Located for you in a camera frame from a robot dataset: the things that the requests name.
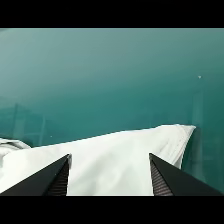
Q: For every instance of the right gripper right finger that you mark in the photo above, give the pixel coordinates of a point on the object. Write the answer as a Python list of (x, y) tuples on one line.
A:
[(170, 183)]

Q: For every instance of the white T-shirt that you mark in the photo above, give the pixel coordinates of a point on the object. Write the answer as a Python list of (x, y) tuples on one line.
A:
[(110, 160)]

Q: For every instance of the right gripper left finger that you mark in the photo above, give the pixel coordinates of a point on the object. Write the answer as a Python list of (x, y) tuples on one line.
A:
[(50, 181)]

